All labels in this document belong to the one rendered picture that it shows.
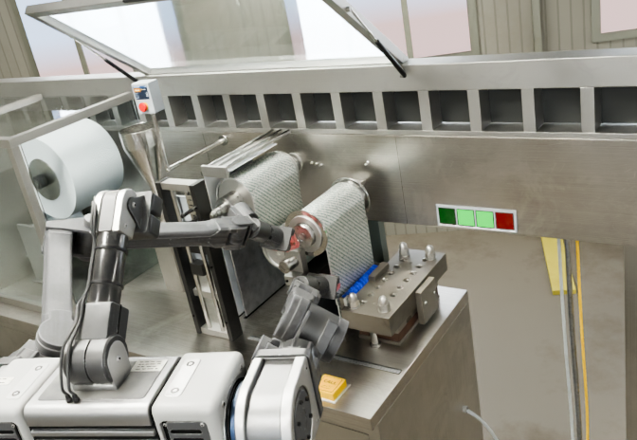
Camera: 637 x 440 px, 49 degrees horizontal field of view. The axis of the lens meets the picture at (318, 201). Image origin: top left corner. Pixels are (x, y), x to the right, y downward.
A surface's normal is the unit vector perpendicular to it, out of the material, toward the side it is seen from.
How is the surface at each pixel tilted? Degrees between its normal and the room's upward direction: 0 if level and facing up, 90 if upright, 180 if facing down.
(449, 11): 90
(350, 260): 90
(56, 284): 27
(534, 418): 0
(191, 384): 0
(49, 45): 90
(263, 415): 41
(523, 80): 90
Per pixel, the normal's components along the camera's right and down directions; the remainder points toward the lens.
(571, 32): -0.19, 0.40
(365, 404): -0.18, -0.91
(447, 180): -0.54, 0.40
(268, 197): 0.83, 0.10
